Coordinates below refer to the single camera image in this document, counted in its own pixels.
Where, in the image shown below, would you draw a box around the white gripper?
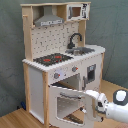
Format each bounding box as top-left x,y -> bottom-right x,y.
80,90 -> 108,119

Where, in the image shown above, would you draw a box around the stove knob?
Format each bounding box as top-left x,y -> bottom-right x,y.
54,73 -> 60,79
72,66 -> 78,72

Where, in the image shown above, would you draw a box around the white oven door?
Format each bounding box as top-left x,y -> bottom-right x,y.
49,86 -> 98,128

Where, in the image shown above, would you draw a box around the wooden toy kitchen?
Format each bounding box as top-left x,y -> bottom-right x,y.
22,2 -> 105,128

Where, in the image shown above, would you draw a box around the black faucet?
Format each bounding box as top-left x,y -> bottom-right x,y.
67,33 -> 82,49

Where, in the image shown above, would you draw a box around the toy microwave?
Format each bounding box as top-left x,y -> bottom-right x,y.
67,3 -> 90,21

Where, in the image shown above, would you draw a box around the grey range hood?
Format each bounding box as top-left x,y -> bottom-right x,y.
34,6 -> 64,27

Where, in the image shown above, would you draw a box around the left stove knob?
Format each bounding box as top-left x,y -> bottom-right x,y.
54,73 -> 60,79

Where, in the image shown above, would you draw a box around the metal sink basin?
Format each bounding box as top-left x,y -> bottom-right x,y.
66,47 -> 94,56

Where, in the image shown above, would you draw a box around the white cabinet door dispenser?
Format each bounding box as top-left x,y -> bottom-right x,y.
81,55 -> 102,91

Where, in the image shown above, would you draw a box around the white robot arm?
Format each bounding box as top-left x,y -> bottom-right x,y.
81,89 -> 128,124

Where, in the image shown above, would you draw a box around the right stove knob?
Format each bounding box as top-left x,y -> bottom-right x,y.
72,66 -> 78,72

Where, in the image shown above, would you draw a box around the black stovetop red burners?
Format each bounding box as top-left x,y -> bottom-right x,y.
34,53 -> 71,66

